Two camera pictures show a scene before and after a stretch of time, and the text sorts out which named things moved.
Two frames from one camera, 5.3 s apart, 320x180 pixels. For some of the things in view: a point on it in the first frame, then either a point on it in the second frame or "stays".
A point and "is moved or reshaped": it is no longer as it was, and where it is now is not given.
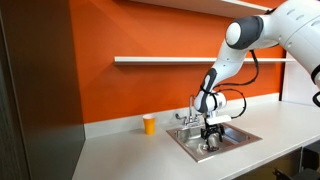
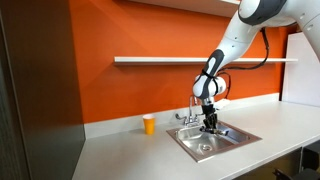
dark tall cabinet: [42, 131] stays
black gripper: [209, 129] → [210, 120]
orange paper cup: [149, 123] stays
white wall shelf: [188, 60] stays
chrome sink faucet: [190, 121] stays
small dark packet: [210, 148] is moved or reshaped
